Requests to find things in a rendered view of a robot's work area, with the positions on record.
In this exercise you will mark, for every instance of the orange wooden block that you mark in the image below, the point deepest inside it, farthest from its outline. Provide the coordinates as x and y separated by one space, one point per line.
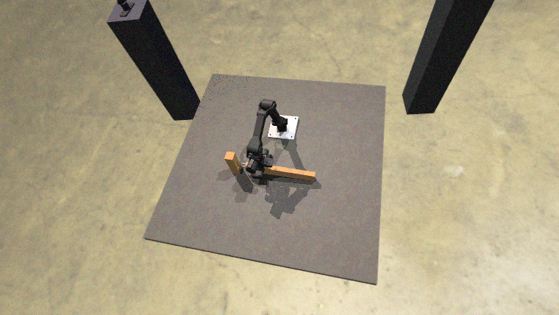
233 162

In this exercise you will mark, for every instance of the tan wooden board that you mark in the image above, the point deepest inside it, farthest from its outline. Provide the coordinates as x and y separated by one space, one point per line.
293 173

